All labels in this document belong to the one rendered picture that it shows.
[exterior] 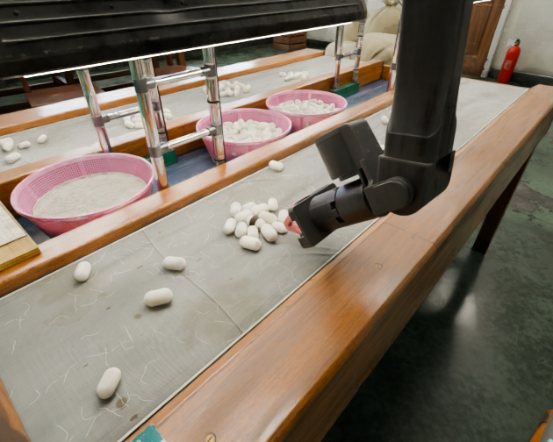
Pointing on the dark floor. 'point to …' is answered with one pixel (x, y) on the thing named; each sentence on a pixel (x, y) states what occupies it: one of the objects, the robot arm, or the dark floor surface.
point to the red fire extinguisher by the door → (509, 63)
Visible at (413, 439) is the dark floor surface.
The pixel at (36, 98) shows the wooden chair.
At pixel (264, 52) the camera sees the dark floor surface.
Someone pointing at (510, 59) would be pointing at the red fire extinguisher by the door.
